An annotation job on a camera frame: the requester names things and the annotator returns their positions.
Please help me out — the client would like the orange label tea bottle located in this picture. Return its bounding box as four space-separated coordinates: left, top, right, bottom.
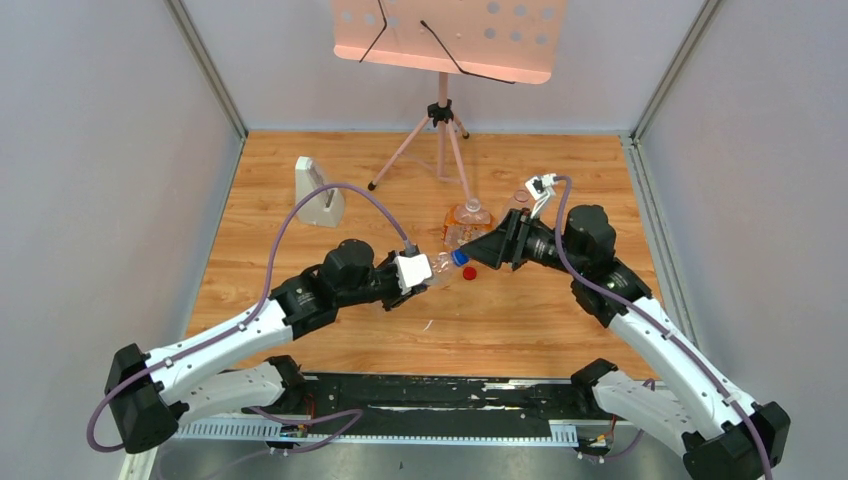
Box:
442 198 496 251

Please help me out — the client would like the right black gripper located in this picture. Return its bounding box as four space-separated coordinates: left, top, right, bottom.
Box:
458 208 583 277

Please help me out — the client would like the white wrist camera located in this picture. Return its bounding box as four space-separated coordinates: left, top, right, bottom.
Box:
393 253 433 295
524 173 558 218

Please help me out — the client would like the red cap water bottle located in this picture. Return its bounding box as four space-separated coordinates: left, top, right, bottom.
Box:
500 188 535 219

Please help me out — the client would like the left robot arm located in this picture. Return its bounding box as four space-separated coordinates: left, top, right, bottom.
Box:
104 239 433 454

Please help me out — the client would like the blue label pepsi bottle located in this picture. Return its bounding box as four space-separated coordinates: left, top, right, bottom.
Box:
426 251 470 288

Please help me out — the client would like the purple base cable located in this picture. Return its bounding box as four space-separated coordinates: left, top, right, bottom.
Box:
198 405 367 480

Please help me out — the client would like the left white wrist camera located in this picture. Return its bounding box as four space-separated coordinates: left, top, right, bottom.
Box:
393 253 433 295

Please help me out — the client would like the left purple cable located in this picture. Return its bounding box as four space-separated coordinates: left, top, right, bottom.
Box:
86 183 420 454

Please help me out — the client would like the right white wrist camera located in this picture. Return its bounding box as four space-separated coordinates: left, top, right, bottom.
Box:
524 173 558 218

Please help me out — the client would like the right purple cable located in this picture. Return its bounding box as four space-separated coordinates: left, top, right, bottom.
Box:
553 175 775 480

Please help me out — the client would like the pink music stand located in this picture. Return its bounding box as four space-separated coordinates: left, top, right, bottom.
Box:
330 0 570 203

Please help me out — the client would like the blue bottle cap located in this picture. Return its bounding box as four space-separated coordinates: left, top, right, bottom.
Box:
450 249 470 267

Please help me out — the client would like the red bottle cap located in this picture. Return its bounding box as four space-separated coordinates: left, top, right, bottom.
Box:
462 267 477 281

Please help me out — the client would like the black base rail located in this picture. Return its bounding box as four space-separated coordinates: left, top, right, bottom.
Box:
264 372 612 438

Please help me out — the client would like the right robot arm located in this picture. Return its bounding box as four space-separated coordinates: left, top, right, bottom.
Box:
452 205 791 479

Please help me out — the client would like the white wedge stand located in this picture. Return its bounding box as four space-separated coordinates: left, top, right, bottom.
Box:
294 156 346 228

